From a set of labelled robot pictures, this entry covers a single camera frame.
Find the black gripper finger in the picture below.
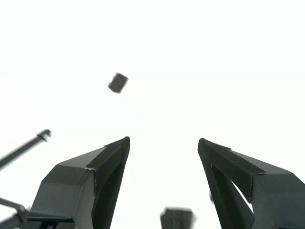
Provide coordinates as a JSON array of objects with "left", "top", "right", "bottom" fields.
[
  {"left": 197, "top": 137, "right": 305, "bottom": 229},
  {"left": 26, "top": 136, "right": 131, "bottom": 229}
]

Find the black tripod leg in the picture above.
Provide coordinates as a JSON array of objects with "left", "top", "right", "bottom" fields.
[{"left": 0, "top": 129, "right": 52, "bottom": 229}]

